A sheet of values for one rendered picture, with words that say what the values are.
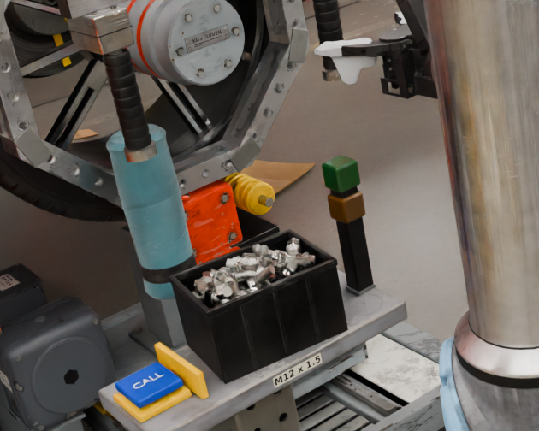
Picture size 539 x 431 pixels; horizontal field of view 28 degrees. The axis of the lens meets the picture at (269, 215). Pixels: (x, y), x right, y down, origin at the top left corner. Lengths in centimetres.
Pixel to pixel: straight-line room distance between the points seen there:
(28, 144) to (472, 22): 86
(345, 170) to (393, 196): 149
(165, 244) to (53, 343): 32
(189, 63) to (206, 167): 27
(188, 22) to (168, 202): 26
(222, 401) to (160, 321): 60
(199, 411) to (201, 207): 45
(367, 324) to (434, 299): 94
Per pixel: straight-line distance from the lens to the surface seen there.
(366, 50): 144
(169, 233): 160
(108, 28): 140
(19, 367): 183
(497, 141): 96
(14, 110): 160
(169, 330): 200
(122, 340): 211
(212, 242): 179
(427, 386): 205
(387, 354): 216
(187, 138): 188
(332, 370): 208
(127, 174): 157
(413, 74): 145
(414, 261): 265
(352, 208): 155
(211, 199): 177
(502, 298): 105
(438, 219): 285
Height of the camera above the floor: 123
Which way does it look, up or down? 24 degrees down
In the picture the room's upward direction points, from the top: 12 degrees counter-clockwise
